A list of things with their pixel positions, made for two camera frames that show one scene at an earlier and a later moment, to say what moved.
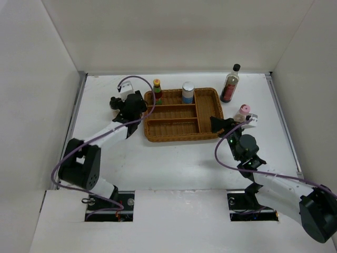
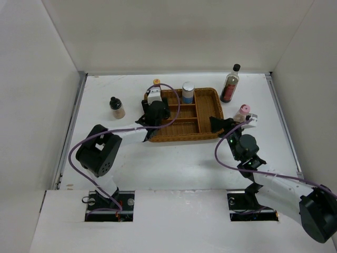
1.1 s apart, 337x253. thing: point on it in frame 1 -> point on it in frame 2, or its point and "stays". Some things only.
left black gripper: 143,108 -> 166,115
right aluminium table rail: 284,125 stays
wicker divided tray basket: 174,120 stays
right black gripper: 217,124 stays
